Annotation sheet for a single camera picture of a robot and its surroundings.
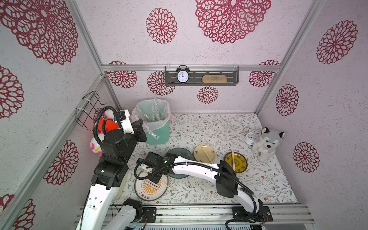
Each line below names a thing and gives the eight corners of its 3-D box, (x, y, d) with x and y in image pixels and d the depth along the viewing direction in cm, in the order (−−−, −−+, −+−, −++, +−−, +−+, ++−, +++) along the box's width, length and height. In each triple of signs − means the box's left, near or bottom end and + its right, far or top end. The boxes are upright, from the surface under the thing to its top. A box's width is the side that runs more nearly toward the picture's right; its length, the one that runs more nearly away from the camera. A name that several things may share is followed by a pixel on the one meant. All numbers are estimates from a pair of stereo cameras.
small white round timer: (250, 146, 102) (252, 143, 100) (242, 140, 106) (243, 137, 103) (257, 139, 106) (259, 136, 104) (249, 133, 110) (250, 130, 107)
